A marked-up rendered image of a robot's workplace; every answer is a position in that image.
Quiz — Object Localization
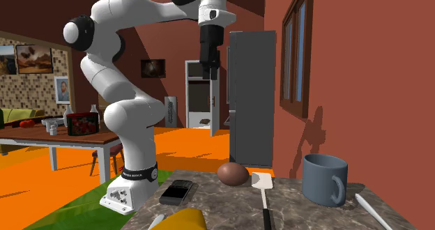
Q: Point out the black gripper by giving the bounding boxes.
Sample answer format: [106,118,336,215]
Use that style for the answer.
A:
[199,24,225,82]

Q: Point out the white open door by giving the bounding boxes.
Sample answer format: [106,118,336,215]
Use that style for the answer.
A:
[184,59,221,138]

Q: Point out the grey refrigerator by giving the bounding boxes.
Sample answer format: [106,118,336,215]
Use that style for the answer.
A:
[226,30,277,168]

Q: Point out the brown framed window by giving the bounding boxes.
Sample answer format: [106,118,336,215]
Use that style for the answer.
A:
[280,0,315,119]

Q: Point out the brown egg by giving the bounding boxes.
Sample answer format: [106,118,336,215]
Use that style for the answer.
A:
[216,162,251,187]

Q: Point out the black phone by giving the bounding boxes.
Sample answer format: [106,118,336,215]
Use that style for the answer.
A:
[158,179,194,207]

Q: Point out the red cushioned wooden chair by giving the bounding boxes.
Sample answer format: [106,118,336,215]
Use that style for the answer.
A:
[89,142,125,177]

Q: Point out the yellow rounded object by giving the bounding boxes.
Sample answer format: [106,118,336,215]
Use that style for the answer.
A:
[151,208,208,230]

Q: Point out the grey-blue mug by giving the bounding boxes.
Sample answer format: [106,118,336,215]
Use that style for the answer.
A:
[302,153,349,208]

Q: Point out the wooden dining table white legs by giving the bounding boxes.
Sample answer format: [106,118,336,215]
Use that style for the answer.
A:
[0,104,123,185]

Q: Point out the green patterned robot stand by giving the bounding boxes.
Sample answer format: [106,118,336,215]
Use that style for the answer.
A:
[22,169,175,230]

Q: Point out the green sofa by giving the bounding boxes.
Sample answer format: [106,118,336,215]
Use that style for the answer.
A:
[0,108,46,156]

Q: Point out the white pen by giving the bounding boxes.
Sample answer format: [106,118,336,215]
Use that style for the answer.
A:
[354,192,395,230]

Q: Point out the dark wall picture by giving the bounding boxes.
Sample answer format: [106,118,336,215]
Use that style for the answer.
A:
[140,59,167,79]

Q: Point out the white spatula with black handle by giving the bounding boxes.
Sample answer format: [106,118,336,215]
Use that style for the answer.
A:
[250,171,275,230]

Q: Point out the portrait wall picture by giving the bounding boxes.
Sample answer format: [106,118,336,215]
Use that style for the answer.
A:
[54,75,71,105]

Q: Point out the white rounded handle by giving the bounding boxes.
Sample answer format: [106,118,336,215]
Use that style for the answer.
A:
[147,213,167,230]

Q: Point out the desert landscape wall picture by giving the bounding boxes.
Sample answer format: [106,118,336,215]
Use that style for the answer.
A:
[15,45,54,75]

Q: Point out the blue and brown wall picture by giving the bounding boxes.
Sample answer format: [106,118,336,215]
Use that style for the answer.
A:
[0,45,18,76]

